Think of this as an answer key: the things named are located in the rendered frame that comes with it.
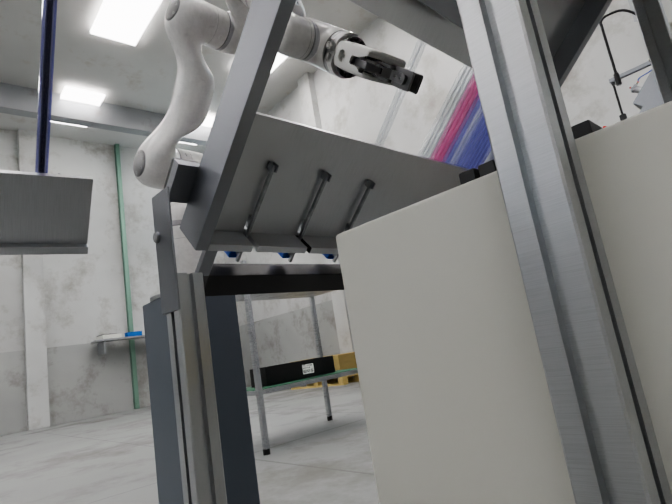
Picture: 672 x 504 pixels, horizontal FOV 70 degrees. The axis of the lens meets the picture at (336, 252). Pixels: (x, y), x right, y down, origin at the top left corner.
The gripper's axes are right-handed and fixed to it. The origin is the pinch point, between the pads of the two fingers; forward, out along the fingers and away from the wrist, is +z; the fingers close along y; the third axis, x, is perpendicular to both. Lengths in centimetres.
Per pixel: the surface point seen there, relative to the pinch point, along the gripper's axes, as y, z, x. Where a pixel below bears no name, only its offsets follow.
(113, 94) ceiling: 232, -816, 211
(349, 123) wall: 496, -517, 122
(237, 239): -26.7, 2.1, 28.9
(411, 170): 9.1, 1.3, 15.4
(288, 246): -17.8, 3.7, 29.7
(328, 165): -12.0, 0.8, 16.1
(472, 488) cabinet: -35, 51, 23
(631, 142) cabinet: -33, 47, -3
